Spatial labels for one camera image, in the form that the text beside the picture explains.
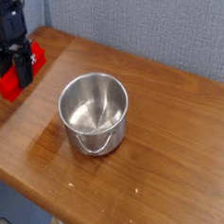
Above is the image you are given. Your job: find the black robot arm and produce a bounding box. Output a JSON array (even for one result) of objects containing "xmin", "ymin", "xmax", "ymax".
[{"xmin": 0, "ymin": 0, "xmax": 34, "ymax": 89}]

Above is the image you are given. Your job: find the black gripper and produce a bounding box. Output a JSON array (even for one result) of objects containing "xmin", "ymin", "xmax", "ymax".
[{"xmin": 0, "ymin": 1, "xmax": 33, "ymax": 89}]

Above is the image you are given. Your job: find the stainless steel pot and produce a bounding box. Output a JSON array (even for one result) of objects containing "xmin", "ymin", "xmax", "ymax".
[{"xmin": 59, "ymin": 72, "xmax": 129, "ymax": 157}]

